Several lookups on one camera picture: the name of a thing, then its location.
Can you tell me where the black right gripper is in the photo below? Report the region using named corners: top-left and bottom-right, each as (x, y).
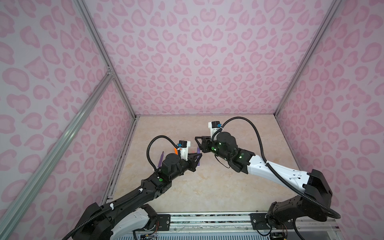
top-left (193, 136), bottom-right (231, 162)

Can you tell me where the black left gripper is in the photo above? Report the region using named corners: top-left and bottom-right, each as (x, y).
top-left (169, 151), bottom-right (202, 183)

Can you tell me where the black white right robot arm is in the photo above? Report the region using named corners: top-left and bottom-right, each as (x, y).
top-left (195, 132), bottom-right (341, 224)

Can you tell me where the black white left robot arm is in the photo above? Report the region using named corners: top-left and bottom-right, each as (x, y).
top-left (63, 153), bottom-right (202, 240)

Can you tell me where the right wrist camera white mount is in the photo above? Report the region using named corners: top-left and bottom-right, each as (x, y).
top-left (208, 121), bottom-right (222, 137)

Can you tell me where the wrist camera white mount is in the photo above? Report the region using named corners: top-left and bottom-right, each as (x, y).
top-left (177, 140), bottom-right (191, 161)
top-left (208, 121), bottom-right (222, 137)

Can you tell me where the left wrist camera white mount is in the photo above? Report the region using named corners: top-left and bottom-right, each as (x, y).
top-left (177, 140), bottom-right (191, 161)

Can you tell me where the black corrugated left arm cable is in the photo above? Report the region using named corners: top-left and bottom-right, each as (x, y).
top-left (61, 135), bottom-right (181, 240)

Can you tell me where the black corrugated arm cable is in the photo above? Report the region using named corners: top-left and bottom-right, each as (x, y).
top-left (61, 135), bottom-right (181, 240)
top-left (220, 116), bottom-right (342, 220)

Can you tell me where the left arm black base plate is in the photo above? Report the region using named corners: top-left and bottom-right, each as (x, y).
top-left (131, 213), bottom-right (171, 232)

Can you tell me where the aluminium front rail frame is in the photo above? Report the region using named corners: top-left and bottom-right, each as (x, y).
top-left (80, 211), bottom-right (340, 240)

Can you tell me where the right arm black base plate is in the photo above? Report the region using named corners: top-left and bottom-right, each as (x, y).
top-left (249, 212), bottom-right (294, 231)

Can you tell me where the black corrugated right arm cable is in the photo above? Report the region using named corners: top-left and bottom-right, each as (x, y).
top-left (220, 116), bottom-right (342, 220)

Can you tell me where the diagonal aluminium wall strut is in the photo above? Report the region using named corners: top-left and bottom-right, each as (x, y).
top-left (1, 73), bottom-right (114, 240)

